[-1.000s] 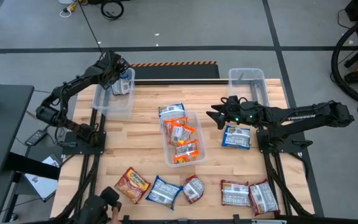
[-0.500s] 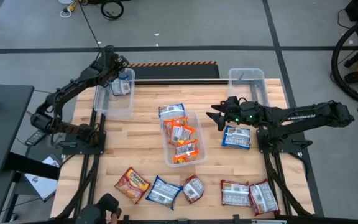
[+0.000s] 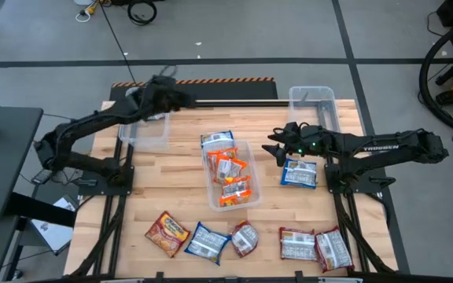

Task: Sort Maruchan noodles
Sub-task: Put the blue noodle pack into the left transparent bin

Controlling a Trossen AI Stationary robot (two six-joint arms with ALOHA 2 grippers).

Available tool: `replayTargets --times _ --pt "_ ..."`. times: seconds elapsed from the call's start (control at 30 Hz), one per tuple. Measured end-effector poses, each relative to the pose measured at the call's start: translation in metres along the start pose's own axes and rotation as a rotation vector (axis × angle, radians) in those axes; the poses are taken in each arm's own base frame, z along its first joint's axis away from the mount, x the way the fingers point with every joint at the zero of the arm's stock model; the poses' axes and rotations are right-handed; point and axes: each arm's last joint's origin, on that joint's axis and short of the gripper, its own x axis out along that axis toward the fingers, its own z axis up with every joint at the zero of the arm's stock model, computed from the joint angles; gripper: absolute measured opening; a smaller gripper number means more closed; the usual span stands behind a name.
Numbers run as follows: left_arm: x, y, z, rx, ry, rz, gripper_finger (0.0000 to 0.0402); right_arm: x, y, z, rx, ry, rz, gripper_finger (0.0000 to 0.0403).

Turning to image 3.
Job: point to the blue Maruchan ramen packet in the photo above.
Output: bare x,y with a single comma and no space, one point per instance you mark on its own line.
207,243
299,173
217,138

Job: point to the yellow and white power plug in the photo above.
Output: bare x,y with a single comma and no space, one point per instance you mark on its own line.
89,8

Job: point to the black hazard-striped floor mat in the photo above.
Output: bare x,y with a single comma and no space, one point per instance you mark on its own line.
230,90

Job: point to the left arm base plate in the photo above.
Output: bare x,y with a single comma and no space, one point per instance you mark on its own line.
89,188

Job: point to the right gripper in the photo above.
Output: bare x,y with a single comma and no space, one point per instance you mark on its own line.
309,141

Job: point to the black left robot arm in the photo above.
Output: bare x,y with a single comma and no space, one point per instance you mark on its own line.
93,122

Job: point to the black aluminium table frame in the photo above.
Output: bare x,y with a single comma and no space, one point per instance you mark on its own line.
250,104

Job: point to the red Maruchan ramen packet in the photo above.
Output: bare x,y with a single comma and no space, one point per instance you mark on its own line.
168,234
298,244
333,249
245,238

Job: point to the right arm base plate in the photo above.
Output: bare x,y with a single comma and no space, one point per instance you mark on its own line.
332,185

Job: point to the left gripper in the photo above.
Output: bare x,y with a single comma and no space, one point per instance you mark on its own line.
167,96

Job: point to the white printed paper sheet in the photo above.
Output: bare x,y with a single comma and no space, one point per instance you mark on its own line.
51,232

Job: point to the clear plastic bin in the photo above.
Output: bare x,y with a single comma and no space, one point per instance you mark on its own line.
313,106
148,137
212,198

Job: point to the black desk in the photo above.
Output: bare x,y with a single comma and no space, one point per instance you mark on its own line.
2,157

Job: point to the black power adapter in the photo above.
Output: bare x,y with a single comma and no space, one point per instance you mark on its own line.
39,177

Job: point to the black desk frame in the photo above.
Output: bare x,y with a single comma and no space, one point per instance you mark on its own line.
41,210

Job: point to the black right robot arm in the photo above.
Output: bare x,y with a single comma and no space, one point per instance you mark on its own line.
387,146

